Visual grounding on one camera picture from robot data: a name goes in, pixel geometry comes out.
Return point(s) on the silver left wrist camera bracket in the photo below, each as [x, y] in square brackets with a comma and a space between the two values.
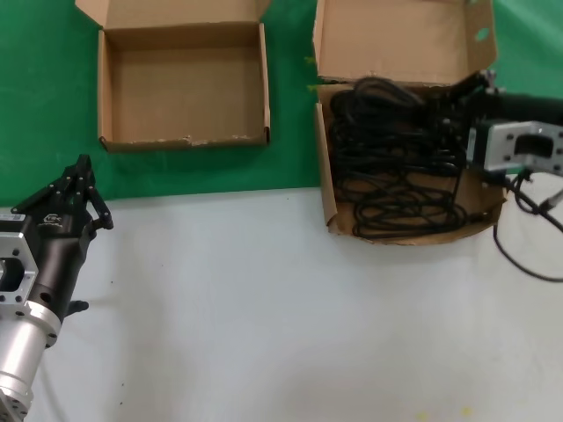
[15, 244]

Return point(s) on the cardboard box with torn lid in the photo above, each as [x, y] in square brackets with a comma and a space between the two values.
[396, 44]

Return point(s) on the cardboard box with intact lid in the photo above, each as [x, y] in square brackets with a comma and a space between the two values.
[184, 123]

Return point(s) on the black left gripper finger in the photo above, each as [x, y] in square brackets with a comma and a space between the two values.
[57, 184]
[99, 211]

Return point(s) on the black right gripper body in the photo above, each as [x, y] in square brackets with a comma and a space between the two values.
[519, 107]

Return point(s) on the green table cloth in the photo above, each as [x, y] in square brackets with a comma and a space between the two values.
[44, 88]

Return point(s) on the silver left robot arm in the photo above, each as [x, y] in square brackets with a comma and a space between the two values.
[17, 360]

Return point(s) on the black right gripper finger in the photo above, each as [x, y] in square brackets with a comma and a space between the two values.
[457, 125]
[475, 85]

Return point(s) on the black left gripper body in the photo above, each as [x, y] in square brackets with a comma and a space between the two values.
[57, 246]

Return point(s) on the black left wrist connector stub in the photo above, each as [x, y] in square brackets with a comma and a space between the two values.
[78, 306]

